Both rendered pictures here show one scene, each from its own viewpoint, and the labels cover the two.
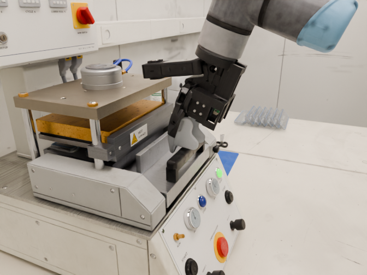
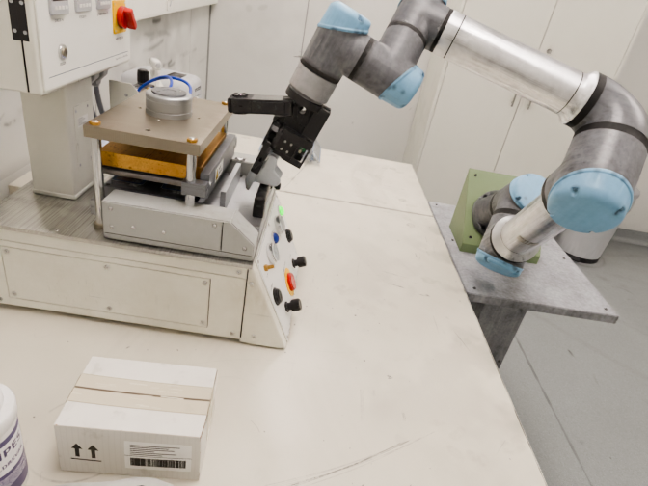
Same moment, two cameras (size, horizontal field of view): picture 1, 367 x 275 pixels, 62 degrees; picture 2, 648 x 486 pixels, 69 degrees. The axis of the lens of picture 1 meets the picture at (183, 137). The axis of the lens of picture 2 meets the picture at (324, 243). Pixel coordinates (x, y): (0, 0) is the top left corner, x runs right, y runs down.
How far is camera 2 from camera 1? 0.39 m
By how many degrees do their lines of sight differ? 25
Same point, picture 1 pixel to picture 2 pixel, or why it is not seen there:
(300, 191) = (346, 229)
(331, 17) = (407, 84)
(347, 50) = not seen: hidden behind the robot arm
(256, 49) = (265, 43)
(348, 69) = not seen: hidden behind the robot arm
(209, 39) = (306, 85)
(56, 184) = (142, 223)
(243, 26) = (336, 77)
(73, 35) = (112, 42)
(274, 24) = (364, 81)
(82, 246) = (167, 285)
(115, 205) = (215, 239)
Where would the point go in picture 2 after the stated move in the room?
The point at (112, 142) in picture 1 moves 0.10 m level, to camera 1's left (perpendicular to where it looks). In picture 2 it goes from (206, 178) to (142, 177)
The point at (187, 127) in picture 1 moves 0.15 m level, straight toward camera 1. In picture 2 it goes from (270, 164) to (295, 201)
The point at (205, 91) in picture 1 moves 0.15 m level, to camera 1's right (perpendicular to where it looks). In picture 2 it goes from (293, 131) to (368, 135)
